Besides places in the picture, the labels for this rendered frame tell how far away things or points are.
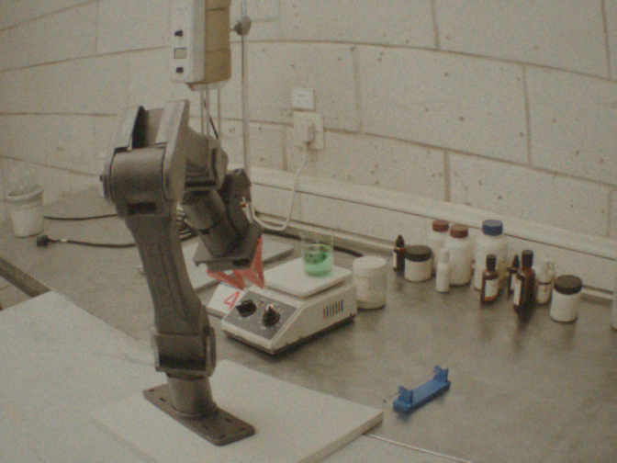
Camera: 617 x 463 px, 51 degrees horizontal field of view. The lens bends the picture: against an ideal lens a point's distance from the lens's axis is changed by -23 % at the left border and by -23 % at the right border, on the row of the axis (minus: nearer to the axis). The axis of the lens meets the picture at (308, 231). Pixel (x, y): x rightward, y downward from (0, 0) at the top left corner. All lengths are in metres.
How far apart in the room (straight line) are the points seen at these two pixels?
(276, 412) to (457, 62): 0.84
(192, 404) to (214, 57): 0.79
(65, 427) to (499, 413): 0.65
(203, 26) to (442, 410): 0.91
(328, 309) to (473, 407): 0.38
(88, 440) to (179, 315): 0.27
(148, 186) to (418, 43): 0.92
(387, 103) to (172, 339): 0.88
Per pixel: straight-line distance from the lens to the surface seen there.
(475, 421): 1.07
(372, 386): 1.18
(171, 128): 0.87
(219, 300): 1.47
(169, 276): 0.94
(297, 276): 1.36
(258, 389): 1.16
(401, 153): 1.72
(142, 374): 1.25
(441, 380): 1.16
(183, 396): 1.04
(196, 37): 1.55
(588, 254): 1.49
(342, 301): 1.37
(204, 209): 1.14
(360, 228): 1.77
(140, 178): 0.85
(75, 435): 1.08
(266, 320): 1.29
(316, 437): 1.01
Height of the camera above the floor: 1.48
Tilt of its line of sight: 18 degrees down
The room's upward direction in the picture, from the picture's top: 3 degrees counter-clockwise
